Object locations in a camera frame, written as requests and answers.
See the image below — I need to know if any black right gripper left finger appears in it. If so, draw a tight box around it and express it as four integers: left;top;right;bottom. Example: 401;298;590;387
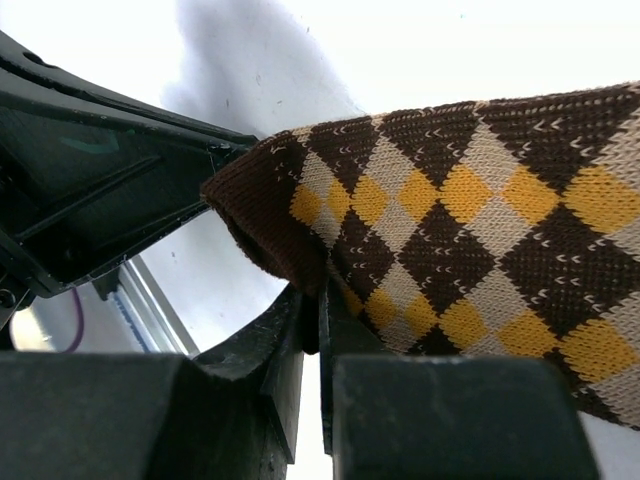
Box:
1;288;303;479

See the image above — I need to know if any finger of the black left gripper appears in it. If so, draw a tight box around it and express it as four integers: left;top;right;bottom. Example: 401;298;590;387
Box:
1;35;256;323

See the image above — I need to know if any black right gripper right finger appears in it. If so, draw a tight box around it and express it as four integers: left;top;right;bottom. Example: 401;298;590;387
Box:
319;287;600;479

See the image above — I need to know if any brown argyle sock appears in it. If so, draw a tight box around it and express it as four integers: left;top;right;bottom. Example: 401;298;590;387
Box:
201;82;639;428

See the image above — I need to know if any aluminium rail frame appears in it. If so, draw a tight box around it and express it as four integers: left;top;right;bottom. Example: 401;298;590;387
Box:
110;256;199;357

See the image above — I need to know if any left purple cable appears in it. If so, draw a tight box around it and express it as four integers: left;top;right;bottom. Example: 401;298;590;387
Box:
59;287;84;354

